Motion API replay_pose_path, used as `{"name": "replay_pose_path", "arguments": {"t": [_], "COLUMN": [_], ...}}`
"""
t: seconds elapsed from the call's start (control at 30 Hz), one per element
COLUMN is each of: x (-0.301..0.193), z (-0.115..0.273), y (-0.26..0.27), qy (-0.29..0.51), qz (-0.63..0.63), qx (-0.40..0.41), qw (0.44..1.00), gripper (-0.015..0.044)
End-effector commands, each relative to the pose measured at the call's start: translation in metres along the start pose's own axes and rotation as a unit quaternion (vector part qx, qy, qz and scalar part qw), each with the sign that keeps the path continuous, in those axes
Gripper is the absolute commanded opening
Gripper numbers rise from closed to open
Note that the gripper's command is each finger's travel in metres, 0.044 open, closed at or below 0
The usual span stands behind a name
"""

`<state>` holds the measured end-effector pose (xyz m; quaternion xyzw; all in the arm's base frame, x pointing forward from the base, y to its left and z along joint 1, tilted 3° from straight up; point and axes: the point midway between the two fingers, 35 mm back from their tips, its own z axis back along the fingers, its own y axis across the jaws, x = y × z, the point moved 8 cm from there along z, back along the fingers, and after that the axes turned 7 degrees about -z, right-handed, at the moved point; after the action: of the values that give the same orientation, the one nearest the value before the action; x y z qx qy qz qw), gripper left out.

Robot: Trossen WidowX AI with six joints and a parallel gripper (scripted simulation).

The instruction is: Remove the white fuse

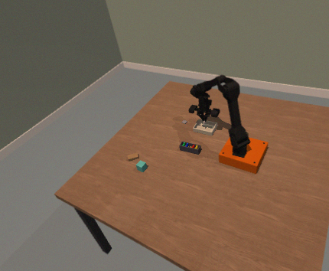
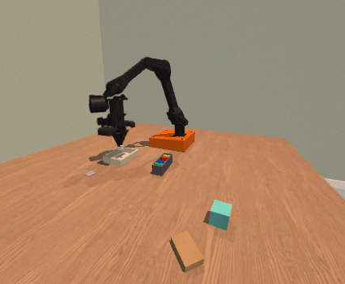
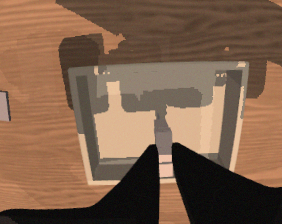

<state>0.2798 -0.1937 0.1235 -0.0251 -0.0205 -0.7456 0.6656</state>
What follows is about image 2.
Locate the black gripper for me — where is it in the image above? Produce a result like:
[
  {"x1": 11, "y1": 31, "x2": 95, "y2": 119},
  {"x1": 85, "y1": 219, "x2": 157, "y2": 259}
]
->
[{"x1": 97, "y1": 112, "x2": 135, "y2": 147}]

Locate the teal cube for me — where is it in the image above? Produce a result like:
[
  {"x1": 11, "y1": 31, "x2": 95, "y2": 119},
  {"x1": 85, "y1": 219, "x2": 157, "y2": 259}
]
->
[{"x1": 209, "y1": 200, "x2": 232, "y2": 231}]

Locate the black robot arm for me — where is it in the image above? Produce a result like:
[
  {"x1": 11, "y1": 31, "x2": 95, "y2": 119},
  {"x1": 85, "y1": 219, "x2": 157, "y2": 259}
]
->
[{"x1": 89, "y1": 56, "x2": 188, "y2": 137}]

